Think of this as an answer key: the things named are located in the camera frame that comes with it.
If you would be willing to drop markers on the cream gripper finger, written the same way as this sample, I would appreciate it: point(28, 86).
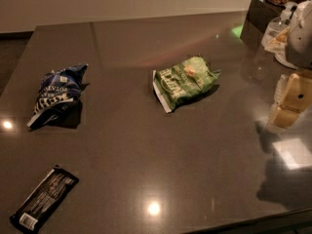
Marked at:
point(296, 99)
point(280, 88)

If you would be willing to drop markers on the blue chip bag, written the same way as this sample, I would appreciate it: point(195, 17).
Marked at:
point(58, 92)

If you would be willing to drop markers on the green chip bag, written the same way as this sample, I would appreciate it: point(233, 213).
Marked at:
point(179, 84)

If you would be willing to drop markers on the black rxbar chocolate bar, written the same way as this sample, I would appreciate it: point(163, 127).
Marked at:
point(43, 200)

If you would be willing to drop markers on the clear plastic bottle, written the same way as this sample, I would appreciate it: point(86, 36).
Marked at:
point(279, 23)

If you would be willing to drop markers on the dark side cabinet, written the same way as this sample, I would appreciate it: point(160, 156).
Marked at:
point(259, 14)

